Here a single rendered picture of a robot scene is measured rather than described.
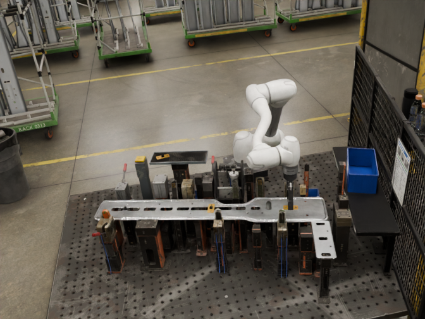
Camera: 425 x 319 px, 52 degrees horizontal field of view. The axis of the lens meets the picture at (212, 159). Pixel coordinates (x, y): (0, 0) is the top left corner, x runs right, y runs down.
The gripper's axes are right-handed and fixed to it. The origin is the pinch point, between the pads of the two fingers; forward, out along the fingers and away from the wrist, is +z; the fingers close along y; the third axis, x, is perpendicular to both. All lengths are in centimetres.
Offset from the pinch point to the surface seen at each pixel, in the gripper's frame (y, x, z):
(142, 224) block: 18, -83, 2
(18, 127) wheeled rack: -266, -332, 76
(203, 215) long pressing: 7, -50, 5
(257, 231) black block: 19.6, -18.9, 5.7
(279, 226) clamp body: 22.2, -6.5, 0.4
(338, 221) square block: 16.7, 24.5, 1.2
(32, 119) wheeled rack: -282, -319, 72
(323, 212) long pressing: 4.3, 18.5, 4.8
